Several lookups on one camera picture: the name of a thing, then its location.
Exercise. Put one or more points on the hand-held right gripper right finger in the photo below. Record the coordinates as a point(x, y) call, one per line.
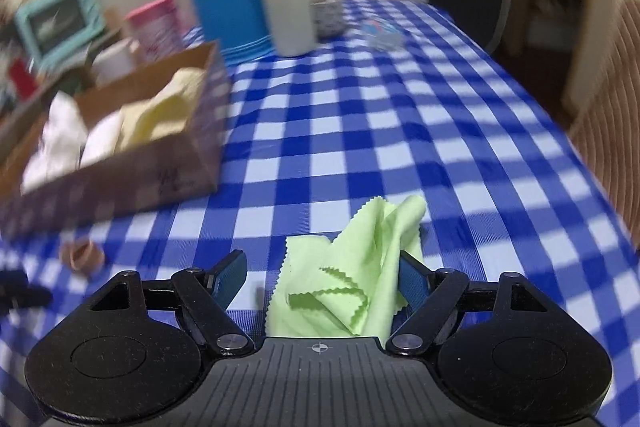
point(412, 279)

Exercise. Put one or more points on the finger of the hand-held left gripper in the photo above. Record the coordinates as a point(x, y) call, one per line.
point(14, 278)
point(32, 297)

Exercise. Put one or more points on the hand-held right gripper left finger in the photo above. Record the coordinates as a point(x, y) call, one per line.
point(230, 279)

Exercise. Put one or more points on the light green cloth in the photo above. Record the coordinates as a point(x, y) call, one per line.
point(340, 267)

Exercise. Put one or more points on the cardboard box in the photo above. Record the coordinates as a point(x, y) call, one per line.
point(125, 182)

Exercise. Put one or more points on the white cloth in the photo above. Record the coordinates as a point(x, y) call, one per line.
point(102, 139)
point(55, 137)

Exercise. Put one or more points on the pale yellow towel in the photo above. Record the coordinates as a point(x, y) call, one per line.
point(160, 112)

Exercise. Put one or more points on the blue checkered tablecloth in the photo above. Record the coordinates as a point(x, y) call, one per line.
point(400, 132)

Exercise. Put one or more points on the red box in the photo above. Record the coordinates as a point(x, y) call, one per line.
point(21, 81)

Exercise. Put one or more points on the white mug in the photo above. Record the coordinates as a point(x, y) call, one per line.
point(115, 62)

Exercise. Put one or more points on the tissue packet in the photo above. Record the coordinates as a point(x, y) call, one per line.
point(384, 34)

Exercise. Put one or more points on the chair with quilted cover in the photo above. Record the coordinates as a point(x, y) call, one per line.
point(610, 117)

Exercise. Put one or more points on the mint toaster oven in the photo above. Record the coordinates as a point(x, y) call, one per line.
point(60, 24)

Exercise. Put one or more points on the pink canister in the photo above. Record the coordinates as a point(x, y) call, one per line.
point(155, 27)

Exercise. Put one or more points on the wooden shelf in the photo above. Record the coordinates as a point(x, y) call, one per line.
point(114, 24)

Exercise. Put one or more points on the small patterned cup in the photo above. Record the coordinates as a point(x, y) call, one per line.
point(327, 19)

